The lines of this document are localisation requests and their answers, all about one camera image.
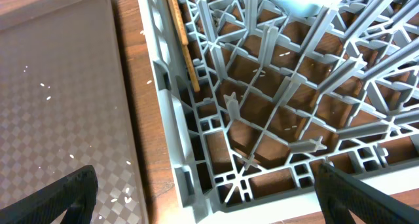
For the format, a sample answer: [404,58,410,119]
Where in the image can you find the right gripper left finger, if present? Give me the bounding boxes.
[1,165,98,224]

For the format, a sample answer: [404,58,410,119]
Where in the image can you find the grey dishwasher rack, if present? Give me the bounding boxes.
[138,0,418,223]

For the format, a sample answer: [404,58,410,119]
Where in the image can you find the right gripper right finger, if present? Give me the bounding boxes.
[314,163,418,223]

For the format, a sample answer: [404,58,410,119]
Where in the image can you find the wooden chopstick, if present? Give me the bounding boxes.
[181,45,200,92]
[167,0,189,45]

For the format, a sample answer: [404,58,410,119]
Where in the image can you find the dark brown serving tray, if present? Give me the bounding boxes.
[1,0,148,223]

